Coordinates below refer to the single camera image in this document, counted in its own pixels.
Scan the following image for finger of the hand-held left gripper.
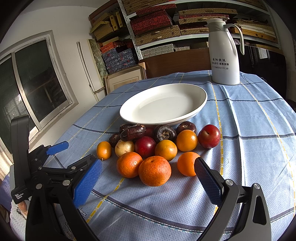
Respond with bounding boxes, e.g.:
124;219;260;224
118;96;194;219
42;155;98;181
29;141;69;168

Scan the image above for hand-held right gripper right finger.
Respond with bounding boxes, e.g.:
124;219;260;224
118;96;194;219
194;157;271;241

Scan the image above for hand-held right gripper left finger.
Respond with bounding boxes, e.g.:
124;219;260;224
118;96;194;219
25;159;104;241

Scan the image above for small smooth kumquat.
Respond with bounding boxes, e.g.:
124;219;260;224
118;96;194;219
96;141;112;160

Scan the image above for rough orange mandarin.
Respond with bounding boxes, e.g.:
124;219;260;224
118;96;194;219
177;152;201;177
117;152;143;178

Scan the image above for red plum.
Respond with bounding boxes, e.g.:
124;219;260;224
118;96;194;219
198;124;221;149
134;136;157;159

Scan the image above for smooth orange citrus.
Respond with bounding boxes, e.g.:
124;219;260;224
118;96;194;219
176;130;198;152

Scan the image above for pale yellow round fruit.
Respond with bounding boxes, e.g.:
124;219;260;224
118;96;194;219
115;139;135;157

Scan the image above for smooth yellow-orange citrus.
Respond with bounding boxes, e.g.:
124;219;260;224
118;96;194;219
154;139;178;162

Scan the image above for large rough orange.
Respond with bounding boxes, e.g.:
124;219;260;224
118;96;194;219
138;156;172;187

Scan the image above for large dark water chestnut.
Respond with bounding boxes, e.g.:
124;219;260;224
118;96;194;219
176;121;197;135
153;125;177;143

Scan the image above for white oval plate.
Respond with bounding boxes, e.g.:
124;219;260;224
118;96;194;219
119;84;208;127

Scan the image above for person's left forearm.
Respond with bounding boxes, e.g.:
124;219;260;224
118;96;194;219
9;205;28;233

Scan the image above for person's left hand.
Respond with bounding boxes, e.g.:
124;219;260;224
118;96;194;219
19;201;30;219

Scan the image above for white framed window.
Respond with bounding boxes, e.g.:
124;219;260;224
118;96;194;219
0;30;79;154

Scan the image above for white curved strip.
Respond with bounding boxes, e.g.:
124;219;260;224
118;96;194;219
77;41;99;102

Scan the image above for green marble slab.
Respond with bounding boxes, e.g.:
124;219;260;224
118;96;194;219
88;38;109;90

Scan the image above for stack of blue patterned boxes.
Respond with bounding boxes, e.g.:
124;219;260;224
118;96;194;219
100;42;139;73

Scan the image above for brown wooden board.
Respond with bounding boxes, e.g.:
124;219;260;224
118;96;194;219
139;49;212;79

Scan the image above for white thermos jug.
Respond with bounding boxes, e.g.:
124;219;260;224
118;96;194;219
205;18;245;85

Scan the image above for white metal shelving rack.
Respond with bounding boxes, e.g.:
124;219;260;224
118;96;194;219
117;0;281;64

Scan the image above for light wooden picture frame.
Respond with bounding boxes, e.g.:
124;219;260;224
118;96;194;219
104;65;147;95

